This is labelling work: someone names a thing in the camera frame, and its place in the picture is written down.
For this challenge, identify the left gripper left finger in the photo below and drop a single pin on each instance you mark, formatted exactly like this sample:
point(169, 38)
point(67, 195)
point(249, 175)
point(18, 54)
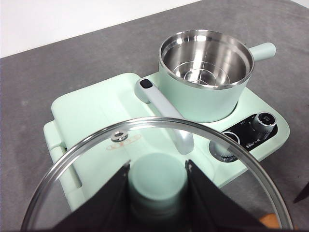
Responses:
point(103, 207)

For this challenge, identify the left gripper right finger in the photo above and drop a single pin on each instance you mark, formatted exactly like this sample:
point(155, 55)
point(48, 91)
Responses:
point(214, 210)

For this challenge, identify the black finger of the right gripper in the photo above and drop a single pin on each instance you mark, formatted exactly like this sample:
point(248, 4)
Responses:
point(304, 193)

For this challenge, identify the glass lid with green knob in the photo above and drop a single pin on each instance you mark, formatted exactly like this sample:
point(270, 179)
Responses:
point(157, 174)

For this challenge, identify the mint green breakfast machine base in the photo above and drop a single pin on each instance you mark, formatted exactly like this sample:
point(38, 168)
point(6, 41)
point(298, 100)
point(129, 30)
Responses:
point(265, 154)

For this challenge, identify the silver control knob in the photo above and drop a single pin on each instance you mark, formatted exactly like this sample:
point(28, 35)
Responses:
point(224, 149)
point(264, 120)

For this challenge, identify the mint green griddle cover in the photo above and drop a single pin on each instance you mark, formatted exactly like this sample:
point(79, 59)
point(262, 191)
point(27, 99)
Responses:
point(96, 101)

